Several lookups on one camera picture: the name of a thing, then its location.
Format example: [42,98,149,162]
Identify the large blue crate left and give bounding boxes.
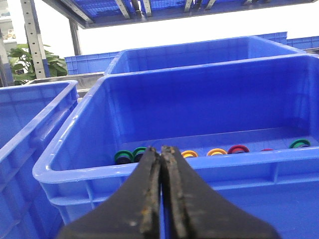
[33,54,319,239]

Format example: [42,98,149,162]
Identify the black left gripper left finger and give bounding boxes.
[57,147,161,239]

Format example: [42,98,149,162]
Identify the rear right blue crate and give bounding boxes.
[65,52,119,75]

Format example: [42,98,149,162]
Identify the red button in crate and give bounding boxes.
[227,144,250,154]

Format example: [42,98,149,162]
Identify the green button far left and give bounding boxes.
[114,150,134,165]

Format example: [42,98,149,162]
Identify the green potted plant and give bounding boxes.
[7,43,68,85]

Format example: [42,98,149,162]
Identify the yellow button right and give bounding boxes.
[207,148,228,156]

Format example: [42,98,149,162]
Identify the yellow button left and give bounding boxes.
[181,150,198,158]

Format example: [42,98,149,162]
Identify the yellow button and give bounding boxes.
[207,148,228,156]
[181,150,198,158]

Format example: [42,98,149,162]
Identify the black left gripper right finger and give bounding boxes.
[161,146,281,239]

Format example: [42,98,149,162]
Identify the green button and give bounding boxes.
[133,146,147,163]
[289,138,311,148]
[114,150,134,165]

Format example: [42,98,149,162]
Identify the large blue crate right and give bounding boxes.
[0,80,78,239]

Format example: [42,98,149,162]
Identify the green button far right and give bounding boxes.
[289,138,311,148]

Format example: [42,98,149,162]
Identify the rear left blue crate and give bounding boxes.
[104,36,304,76]

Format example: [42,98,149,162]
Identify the perforated steel upright post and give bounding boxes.
[20,0,49,79]

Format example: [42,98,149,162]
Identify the large blue crate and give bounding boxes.
[33,54,319,239]
[0,80,78,239]

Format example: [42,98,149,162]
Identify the overhead steel shelf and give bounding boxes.
[46,0,309,29]

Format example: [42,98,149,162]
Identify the red button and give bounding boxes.
[227,144,250,154]
[261,148,273,152]

